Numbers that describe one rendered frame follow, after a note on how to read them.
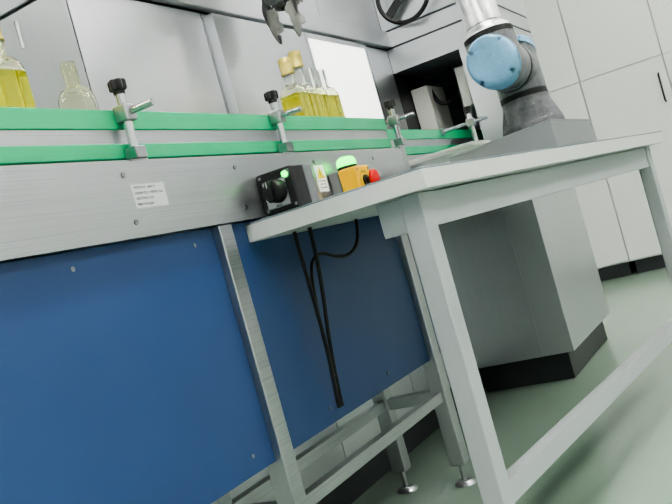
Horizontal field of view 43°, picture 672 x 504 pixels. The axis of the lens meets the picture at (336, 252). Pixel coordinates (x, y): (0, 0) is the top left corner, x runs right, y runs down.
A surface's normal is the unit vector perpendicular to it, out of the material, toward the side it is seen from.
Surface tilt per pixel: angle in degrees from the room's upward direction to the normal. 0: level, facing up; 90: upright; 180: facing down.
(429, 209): 90
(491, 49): 96
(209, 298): 90
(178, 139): 90
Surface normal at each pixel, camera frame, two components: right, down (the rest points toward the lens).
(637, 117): -0.46, 0.13
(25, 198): 0.84, -0.24
